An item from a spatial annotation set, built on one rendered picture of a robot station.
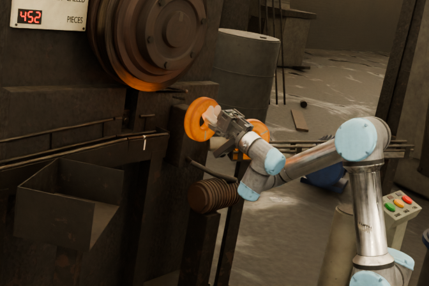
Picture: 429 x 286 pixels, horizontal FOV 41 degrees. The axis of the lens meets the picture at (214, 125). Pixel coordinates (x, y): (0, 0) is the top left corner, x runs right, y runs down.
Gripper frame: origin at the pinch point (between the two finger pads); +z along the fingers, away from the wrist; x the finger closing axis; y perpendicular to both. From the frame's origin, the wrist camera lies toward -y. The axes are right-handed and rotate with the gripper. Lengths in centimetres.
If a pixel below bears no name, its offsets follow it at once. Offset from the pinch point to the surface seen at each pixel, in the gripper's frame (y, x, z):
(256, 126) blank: -8.8, -36.0, 0.4
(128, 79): 3.5, 20.1, 19.7
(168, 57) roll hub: 14.2, 10.2, 14.8
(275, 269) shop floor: -83, -74, -18
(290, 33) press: -138, -671, 405
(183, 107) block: -9.8, -12.0, 19.6
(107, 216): -20, 47, -17
